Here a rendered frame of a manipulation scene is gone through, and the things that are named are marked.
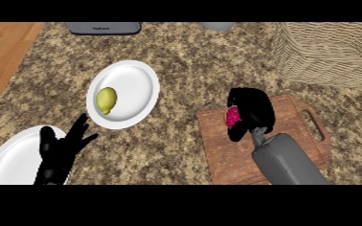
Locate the yellow-green lemon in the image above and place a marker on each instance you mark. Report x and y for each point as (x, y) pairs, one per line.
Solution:
(106, 100)

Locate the pale grey round object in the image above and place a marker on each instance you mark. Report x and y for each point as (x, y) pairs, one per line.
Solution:
(217, 26)

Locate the dark grey flat appliance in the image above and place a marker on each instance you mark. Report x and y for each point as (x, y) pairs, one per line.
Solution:
(102, 28)

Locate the beige wicker basket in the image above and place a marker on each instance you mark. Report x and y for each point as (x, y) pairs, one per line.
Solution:
(322, 54)

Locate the white oval plate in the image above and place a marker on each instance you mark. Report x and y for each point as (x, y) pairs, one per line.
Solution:
(135, 89)

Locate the pink cupcake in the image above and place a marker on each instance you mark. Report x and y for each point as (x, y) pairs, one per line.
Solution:
(232, 116)

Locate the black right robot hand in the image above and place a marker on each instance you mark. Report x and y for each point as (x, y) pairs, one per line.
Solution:
(254, 108)

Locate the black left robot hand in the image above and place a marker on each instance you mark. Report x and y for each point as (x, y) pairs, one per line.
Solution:
(59, 154)

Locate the brown wooden cutting board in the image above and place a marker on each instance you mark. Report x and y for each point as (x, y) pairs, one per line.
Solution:
(226, 154)

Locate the white round plate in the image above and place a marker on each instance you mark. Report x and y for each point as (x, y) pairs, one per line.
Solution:
(18, 156)

